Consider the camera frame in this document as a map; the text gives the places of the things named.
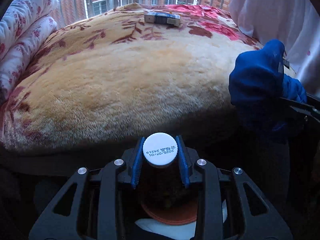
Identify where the beige floral plush blanket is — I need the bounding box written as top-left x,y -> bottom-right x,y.
1,3 -> 261,153

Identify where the small black object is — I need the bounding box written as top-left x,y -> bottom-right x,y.
283,59 -> 290,69

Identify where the blue nasal spray box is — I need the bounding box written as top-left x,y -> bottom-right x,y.
144,11 -> 181,27

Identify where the folded floral white quilt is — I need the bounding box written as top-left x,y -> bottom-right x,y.
1,0 -> 59,103

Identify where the sheer white curtain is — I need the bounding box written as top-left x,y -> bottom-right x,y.
229,0 -> 319,96

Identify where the white bottle cap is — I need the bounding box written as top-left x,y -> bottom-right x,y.
143,132 -> 178,168

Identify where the blue cloth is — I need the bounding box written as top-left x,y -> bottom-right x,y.
228,39 -> 307,131

